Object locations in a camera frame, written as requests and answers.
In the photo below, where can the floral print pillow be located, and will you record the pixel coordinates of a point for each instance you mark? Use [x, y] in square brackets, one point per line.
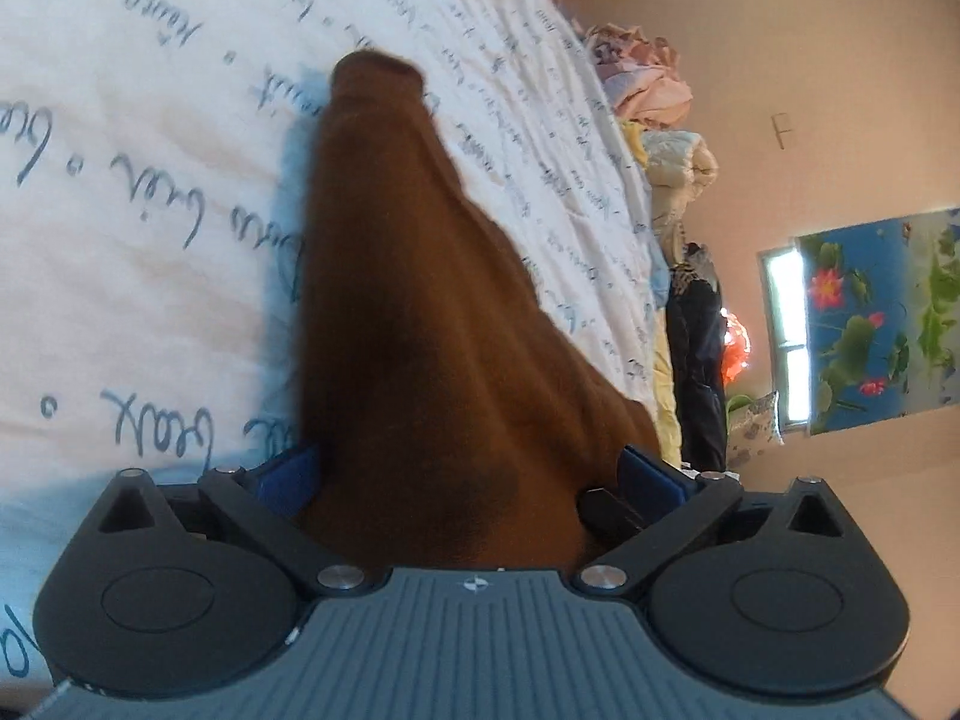
[754, 431]

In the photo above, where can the lotus flower print curtain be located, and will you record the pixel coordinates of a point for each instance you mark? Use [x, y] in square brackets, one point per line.
[877, 315]

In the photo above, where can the light blue cloth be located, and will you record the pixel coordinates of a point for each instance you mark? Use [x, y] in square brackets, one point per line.
[658, 289]

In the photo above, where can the brown knit garment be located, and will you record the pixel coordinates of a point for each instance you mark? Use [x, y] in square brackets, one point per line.
[435, 300]

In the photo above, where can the orange plastic bag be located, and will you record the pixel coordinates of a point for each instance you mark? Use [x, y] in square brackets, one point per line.
[735, 349]

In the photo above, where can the white script-printed bed sheet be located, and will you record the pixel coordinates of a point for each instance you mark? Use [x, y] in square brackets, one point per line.
[150, 202]

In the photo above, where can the cream yellow clothes pile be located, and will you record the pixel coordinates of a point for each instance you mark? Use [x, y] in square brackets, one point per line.
[679, 165]

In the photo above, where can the pink clothes pile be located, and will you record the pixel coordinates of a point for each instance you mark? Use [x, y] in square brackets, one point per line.
[645, 82]

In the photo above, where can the yellow cloth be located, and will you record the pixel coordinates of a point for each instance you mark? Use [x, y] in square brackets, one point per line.
[666, 405]

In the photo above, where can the dark navy clothes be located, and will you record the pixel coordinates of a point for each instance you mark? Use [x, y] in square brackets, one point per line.
[697, 360]

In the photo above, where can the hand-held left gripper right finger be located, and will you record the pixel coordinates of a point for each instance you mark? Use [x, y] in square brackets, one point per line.
[652, 487]

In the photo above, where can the window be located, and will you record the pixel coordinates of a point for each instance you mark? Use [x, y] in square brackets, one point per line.
[784, 330]

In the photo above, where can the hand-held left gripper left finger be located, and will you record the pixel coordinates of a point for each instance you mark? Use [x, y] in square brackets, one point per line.
[289, 484]

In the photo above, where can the wall switch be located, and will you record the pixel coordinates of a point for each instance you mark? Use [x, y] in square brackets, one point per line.
[784, 131]

